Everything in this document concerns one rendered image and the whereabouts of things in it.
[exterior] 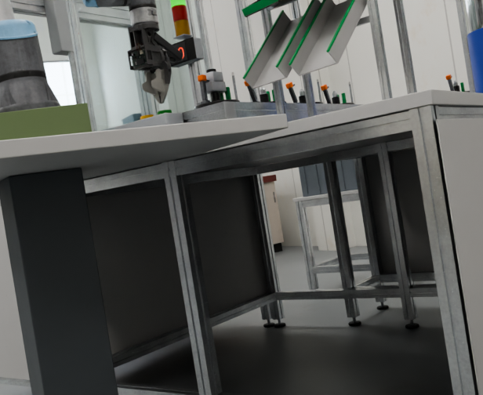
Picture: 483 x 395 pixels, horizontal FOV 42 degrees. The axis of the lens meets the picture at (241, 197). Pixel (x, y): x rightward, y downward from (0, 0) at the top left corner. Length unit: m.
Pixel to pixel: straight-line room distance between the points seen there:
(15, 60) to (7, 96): 0.08
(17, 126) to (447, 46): 4.26
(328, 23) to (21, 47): 0.80
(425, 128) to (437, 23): 4.06
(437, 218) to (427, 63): 4.13
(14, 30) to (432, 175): 0.96
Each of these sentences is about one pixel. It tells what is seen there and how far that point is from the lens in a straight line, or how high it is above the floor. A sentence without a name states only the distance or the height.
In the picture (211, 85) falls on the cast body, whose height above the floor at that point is 1.04.
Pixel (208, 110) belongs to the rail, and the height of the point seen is 0.95.
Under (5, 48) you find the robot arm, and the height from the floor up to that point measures 1.11.
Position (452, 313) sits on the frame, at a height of 0.40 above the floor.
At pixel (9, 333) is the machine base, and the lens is 2.51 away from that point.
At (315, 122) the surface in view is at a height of 0.84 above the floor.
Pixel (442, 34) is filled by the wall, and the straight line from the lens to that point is 5.34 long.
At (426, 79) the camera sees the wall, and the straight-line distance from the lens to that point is 5.45.
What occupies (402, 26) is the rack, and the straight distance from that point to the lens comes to 1.86.
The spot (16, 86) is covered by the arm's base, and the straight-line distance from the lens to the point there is 1.51.
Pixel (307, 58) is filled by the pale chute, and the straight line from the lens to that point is 1.71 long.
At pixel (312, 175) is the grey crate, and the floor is 0.74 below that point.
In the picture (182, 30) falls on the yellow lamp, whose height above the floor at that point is 1.28.
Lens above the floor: 0.72
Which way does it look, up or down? 1 degrees down
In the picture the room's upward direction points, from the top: 9 degrees counter-clockwise
